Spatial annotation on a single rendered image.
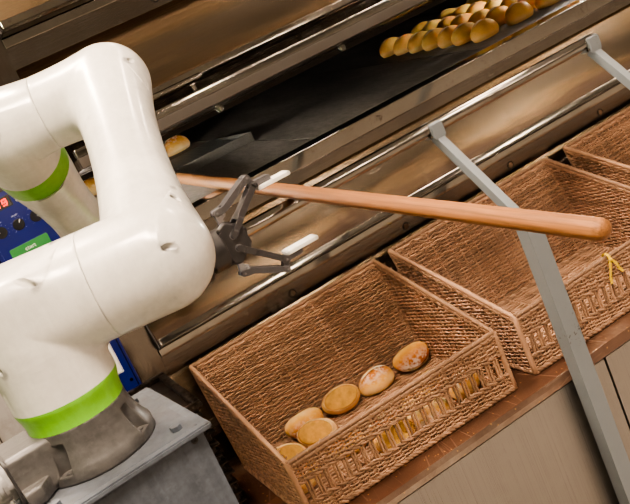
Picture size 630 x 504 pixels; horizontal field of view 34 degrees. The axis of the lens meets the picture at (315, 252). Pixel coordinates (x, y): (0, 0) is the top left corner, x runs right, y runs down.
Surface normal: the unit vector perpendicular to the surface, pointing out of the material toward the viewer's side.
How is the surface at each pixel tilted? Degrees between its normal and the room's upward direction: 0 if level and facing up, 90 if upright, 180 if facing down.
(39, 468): 81
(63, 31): 90
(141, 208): 19
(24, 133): 100
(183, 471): 90
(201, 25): 70
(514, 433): 90
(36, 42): 90
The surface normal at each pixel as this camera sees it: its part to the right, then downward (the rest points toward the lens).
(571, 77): 0.28, -0.22
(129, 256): -0.03, -0.13
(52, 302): 0.11, 0.10
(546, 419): 0.43, 0.09
